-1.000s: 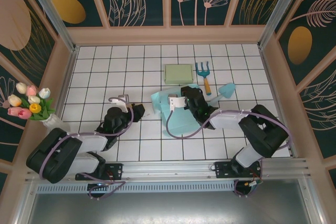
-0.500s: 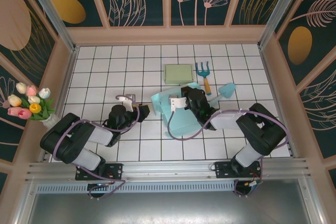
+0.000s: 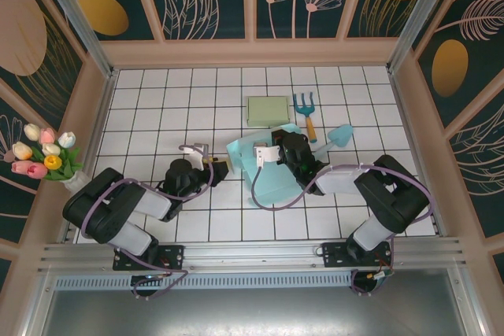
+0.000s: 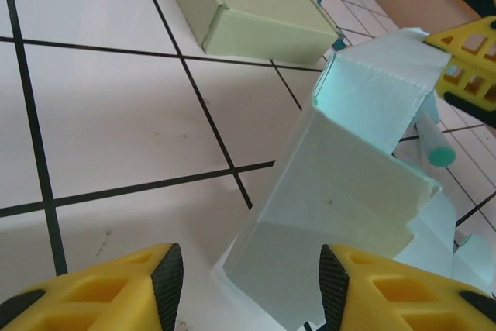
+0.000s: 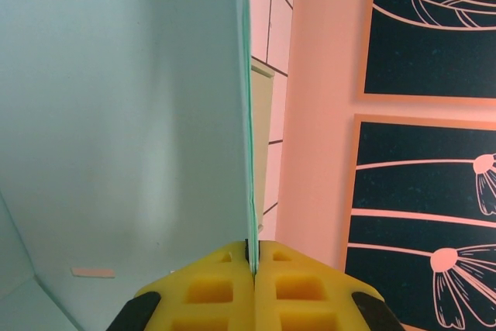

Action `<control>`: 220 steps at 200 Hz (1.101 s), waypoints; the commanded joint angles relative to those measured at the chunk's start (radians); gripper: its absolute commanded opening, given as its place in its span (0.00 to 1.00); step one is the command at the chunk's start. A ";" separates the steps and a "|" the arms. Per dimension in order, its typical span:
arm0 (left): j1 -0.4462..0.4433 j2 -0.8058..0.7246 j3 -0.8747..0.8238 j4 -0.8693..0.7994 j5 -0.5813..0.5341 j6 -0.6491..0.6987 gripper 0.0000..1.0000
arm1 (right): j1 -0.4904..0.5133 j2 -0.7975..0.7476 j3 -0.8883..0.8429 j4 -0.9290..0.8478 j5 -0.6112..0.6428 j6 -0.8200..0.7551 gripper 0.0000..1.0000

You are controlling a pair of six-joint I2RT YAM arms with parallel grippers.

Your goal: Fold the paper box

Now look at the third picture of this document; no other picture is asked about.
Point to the green paper box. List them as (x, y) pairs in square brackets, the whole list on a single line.
[(267, 111)]

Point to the light blue paper box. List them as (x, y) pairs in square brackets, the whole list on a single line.
[(271, 186)]

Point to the teal toy garden fork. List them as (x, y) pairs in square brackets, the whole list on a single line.
[(305, 109)]

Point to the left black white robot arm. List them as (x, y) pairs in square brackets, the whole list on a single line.
[(102, 210)]

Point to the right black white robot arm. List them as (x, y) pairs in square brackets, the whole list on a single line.
[(393, 194)]

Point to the teal toy shovel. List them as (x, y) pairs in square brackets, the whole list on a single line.
[(342, 133)]

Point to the white ribbed vase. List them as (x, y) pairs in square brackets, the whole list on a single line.
[(75, 184)]

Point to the artificial tulip bouquet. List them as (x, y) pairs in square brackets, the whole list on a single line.
[(51, 161)]

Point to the grey metal sheet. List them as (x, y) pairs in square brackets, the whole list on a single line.
[(252, 312)]

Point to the black base electronics module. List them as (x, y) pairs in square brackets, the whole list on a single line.
[(368, 286)]

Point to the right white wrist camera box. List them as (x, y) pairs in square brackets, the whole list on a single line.
[(267, 153)]

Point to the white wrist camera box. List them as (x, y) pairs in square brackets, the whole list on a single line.
[(197, 153), (267, 153)]

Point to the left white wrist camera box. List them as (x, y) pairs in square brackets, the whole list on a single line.
[(197, 153)]

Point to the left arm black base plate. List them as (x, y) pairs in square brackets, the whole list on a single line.
[(173, 255)]

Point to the aluminium mounting rail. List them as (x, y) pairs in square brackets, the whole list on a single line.
[(252, 253)]

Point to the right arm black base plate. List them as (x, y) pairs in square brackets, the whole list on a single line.
[(334, 255)]

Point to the aluminium frame post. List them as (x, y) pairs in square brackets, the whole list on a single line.
[(78, 21), (421, 17)]

